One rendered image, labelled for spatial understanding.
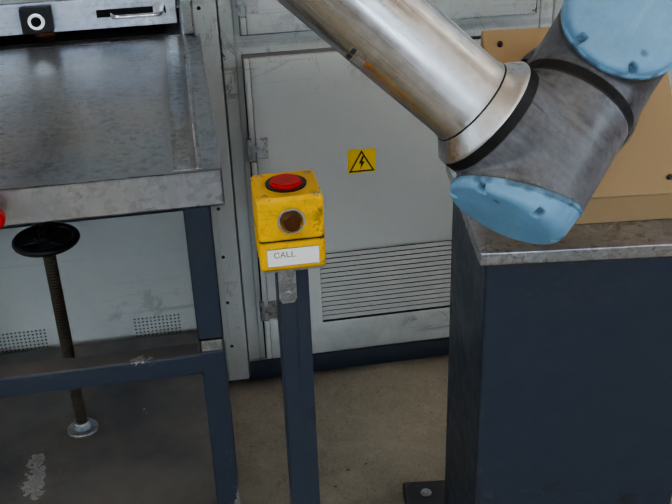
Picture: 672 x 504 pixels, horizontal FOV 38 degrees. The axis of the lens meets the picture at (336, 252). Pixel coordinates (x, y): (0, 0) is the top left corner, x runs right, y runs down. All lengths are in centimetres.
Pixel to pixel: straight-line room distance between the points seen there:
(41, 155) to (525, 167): 72
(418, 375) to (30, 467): 93
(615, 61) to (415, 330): 131
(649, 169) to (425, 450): 95
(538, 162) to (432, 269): 119
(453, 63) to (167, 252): 121
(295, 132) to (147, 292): 50
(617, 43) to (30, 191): 78
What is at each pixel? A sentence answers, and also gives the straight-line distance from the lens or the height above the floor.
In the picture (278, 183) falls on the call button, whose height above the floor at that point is 91.
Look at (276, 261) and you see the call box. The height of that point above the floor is 82.
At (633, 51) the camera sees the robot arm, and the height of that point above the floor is 104.
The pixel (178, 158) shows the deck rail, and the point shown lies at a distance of 141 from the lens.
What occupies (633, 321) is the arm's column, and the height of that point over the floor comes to 62.
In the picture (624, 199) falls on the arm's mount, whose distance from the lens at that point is 143.
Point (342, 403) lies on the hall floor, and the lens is 229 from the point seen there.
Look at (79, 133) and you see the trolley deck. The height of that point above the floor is 85.
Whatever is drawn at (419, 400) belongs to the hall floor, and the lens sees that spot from 230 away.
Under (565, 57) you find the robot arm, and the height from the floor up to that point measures 103.
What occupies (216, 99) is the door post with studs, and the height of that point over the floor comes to 71.
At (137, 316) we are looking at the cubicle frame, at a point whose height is 21.
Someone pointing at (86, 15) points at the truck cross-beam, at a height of 89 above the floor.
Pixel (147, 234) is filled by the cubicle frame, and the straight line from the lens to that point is 217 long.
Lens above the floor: 139
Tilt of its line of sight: 28 degrees down
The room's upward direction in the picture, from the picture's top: 2 degrees counter-clockwise
